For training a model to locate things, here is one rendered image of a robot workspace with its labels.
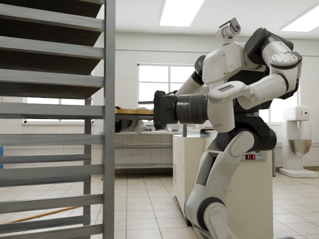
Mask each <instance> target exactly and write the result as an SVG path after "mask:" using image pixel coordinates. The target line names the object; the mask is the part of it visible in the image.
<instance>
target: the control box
mask: <svg viewBox="0 0 319 239"><path fill-rule="evenodd" d="M247 155H249V159H248V158H247ZM252 155H253V156H254V158H253V159H252ZM240 160H267V151H260V153H256V152H255V151H252V152H249V153H244V154H243V155H242V156H241V159H240Z"/></svg>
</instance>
